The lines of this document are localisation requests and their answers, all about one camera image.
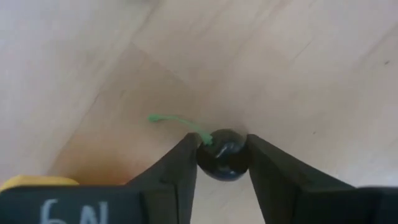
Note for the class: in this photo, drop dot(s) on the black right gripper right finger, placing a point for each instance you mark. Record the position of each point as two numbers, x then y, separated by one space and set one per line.
295 193

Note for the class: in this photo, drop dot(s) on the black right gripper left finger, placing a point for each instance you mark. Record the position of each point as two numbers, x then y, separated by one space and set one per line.
168 186

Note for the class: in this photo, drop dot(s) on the dark toy cherry green stem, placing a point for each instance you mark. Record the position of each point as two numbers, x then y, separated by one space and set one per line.
224 161

